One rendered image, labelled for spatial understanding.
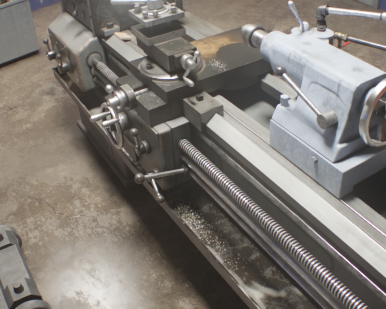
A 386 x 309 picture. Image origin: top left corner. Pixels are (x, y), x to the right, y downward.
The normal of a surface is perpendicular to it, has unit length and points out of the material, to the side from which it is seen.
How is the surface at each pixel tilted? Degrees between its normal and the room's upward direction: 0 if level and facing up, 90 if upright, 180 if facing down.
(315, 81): 82
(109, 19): 90
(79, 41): 32
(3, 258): 0
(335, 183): 90
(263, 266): 0
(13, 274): 0
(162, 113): 90
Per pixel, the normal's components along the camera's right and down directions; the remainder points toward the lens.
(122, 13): 0.51, 0.48
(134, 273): -0.07, -0.80
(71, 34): -0.52, -0.50
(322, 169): -0.86, 0.35
